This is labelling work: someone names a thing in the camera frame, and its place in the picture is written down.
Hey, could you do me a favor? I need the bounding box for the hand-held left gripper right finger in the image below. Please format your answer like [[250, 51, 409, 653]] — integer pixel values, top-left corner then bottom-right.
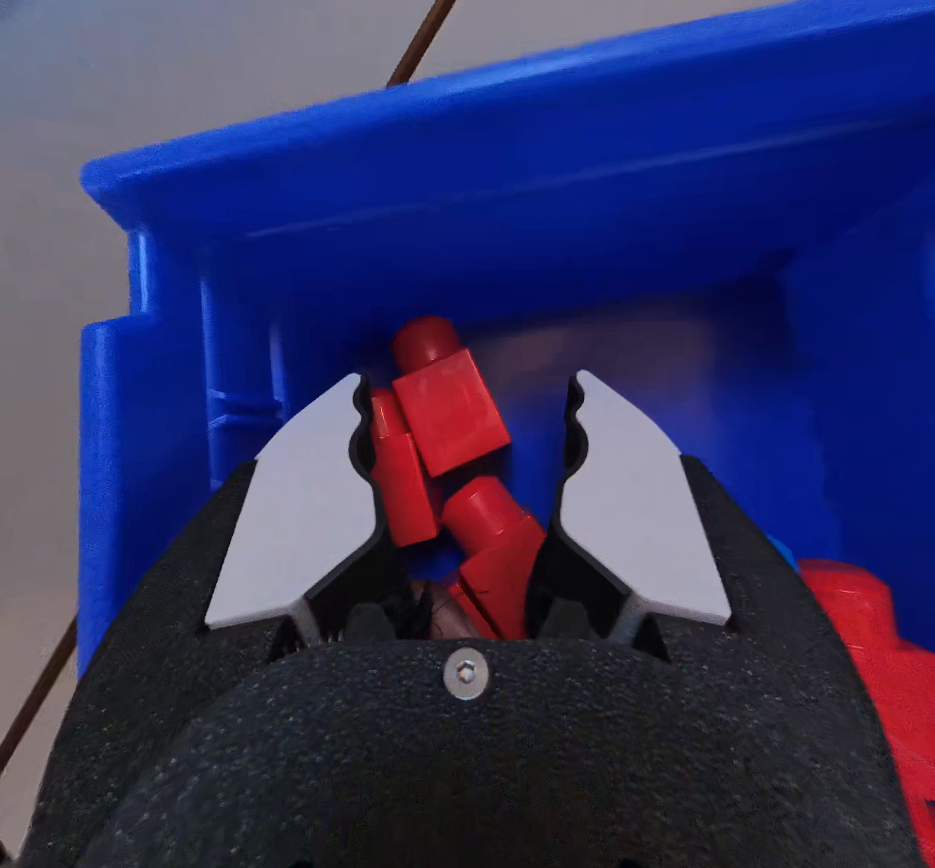
[[546, 369, 733, 648]]

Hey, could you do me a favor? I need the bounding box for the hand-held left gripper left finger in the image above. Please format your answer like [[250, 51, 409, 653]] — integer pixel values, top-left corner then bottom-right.
[[205, 371, 388, 648]]

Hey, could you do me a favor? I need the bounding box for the red mega block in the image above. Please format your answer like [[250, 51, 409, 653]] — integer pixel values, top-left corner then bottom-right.
[[367, 389, 444, 548], [796, 559, 935, 840], [392, 316, 512, 478], [440, 477, 549, 640]]

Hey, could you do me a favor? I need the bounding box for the blue plastic bin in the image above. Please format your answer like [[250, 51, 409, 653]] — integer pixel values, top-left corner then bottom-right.
[[76, 0, 935, 683]]

